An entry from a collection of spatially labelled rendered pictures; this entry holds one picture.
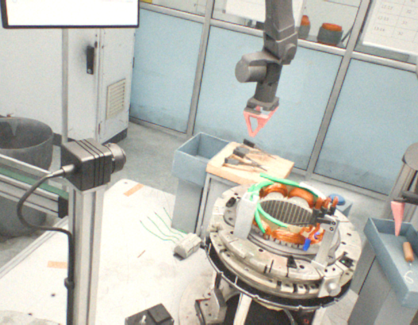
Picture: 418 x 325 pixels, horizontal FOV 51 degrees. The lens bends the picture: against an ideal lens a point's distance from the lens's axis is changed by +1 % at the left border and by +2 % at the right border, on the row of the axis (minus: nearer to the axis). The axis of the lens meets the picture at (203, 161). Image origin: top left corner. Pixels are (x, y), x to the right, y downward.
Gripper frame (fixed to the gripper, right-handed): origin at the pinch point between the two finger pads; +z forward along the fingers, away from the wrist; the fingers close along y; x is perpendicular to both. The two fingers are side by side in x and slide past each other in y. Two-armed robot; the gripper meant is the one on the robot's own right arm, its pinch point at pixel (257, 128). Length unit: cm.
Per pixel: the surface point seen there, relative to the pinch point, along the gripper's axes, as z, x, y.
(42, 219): 108, -117, -42
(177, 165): 13.0, -17.6, 12.1
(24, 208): 95, -119, -31
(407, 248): 11.4, 44.6, 14.9
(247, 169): 8.6, 2.0, 8.8
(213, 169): 9.5, -6.1, 13.5
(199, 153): 15.7, -17.5, -4.3
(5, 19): -12, -86, 5
